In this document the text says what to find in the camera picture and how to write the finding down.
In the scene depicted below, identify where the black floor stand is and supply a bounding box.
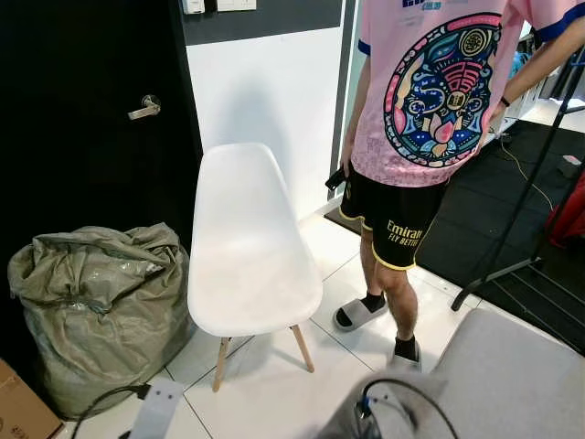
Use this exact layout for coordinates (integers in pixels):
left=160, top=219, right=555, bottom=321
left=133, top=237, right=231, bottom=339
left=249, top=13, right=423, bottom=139
left=451, top=55, right=585, bottom=353

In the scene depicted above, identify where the person in pink jersey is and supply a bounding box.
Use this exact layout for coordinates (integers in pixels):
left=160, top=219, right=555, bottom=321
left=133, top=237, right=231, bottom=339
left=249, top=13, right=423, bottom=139
left=329, top=0, right=585, bottom=371

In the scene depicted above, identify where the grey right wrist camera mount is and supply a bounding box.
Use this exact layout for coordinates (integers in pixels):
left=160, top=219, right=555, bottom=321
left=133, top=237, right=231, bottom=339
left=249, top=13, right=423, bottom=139
left=363, top=389, right=417, bottom=439

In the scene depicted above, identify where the grey slide sandal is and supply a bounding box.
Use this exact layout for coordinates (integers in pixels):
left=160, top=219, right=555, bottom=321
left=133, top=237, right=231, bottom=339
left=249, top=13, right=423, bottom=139
left=388, top=343, right=423, bottom=371
left=332, top=297, right=389, bottom=332

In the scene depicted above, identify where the black handheld object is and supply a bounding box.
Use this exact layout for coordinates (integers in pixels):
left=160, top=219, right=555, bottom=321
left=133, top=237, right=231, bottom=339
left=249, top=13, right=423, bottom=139
left=325, top=167, right=348, bottom=191

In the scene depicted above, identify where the person left hand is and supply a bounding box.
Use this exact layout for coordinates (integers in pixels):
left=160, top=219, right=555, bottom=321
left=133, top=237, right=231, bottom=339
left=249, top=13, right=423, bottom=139
left=483, top=101, right=508, bottom=138

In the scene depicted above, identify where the black floor mat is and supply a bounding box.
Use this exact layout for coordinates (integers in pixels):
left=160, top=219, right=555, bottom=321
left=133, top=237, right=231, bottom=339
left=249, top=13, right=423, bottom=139
left=334, top=119, right=585, bottom=353

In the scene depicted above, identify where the black door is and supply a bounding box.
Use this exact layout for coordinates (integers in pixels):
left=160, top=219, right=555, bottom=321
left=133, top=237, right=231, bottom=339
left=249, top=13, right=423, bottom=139
left=0, top=0, right=204, bottom=385

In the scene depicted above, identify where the brown printed carton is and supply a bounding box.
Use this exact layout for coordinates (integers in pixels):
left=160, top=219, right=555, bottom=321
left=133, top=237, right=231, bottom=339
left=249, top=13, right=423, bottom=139
left=0, top=357, right=65, bottom=439

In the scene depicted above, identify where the grey green woven sack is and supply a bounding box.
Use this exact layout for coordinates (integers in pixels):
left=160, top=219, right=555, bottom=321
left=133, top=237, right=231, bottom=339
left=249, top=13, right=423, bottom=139
left=7, top=223, right=195, bottom=420

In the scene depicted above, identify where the thin yellow cable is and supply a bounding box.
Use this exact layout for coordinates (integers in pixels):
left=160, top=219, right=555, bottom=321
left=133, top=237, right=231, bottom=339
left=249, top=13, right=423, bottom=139
left=498, top=137, right=554, bottom=211

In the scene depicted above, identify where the white plastic chair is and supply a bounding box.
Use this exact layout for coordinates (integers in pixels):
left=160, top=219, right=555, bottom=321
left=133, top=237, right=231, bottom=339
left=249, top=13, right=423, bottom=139
left=187, top=142, right=324, bottom=392

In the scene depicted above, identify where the red bag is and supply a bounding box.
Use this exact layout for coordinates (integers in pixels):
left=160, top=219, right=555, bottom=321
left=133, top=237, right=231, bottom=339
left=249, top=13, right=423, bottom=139
left=547, top=172, right=585, bottom=246

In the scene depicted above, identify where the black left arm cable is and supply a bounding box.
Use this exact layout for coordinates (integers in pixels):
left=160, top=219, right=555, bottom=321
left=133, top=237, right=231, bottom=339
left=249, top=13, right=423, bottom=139
left=71, top=384, right=152, bottom=439

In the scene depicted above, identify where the silver door handle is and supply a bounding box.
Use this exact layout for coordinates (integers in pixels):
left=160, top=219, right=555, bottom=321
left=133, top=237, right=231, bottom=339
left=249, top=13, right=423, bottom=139
left=128, top=94, right=163, bottom=121

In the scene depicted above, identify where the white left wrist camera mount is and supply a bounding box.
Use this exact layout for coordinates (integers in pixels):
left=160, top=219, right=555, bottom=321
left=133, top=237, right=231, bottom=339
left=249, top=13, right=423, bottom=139
left=135, top=380, right=186, bottom=439

